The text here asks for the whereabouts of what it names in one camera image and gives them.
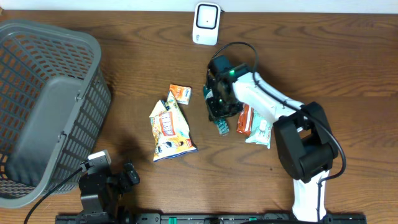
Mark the yellow snack bag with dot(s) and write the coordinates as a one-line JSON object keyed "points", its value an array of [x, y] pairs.
{"points": [[170, 130]]}

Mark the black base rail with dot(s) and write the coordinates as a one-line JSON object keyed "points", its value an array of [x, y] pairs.
{"points": [[155, 218]]}

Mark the teal mouthwash bottle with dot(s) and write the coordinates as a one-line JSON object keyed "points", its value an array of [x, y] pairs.
{"points": [[221, 124]]}

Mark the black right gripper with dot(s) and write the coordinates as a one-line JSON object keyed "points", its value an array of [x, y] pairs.
{"points": [[213, 114]]}

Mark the grey plastic basket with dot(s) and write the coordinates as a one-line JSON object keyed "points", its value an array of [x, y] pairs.
{"points": [[54, 100]]}

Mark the red candy bar wrapper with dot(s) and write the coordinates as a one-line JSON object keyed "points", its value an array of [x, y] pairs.
{"points": [[244, 123]]}

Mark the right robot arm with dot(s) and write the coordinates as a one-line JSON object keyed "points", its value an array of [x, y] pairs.
{"points": [[305, 145]]}

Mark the green white packet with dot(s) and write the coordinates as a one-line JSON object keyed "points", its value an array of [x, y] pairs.
{"points": [[261, 131]]}

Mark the white barcode scanner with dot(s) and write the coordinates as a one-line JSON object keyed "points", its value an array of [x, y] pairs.
{"points": [[206, 23]]}

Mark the orange small box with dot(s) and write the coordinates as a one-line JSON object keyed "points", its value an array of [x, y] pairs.
{"points": [[182, 94]]}

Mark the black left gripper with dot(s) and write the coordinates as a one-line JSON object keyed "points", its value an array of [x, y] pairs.
{"points": [[125, 182]]}

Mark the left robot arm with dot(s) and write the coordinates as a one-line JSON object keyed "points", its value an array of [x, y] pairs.
{"points": [[101, 191]]}

